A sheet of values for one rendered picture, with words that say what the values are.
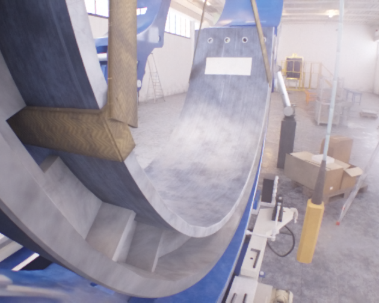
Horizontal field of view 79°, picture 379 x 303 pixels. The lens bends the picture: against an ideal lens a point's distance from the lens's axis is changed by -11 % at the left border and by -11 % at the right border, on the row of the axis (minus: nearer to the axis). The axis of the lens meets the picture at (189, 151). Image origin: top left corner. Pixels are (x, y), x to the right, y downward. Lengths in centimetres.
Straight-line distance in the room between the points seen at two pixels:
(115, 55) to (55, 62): 8
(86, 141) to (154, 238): 44
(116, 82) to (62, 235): 21
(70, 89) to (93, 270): 26
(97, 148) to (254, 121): 164
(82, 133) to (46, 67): 11
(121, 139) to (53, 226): 15
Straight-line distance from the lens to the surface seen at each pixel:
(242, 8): 360
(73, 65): 35
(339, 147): 514
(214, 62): 228
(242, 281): 168
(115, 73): 38
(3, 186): 29
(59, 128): 44
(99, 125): 37
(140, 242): 80
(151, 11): 442
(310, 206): 121
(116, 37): 41
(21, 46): 42
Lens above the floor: 205
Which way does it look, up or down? 18 degrees down
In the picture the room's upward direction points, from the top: straight up
